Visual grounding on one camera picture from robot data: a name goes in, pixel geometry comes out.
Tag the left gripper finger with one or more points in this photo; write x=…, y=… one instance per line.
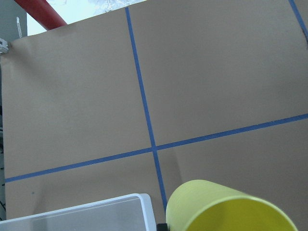
x=162, y=227

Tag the clear plastic bin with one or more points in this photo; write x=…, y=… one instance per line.
x=132, y=212

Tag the red cylinder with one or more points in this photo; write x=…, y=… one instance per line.
x=43, y=13

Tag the yellow plastic cup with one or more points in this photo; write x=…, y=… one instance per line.
x=201, y=205

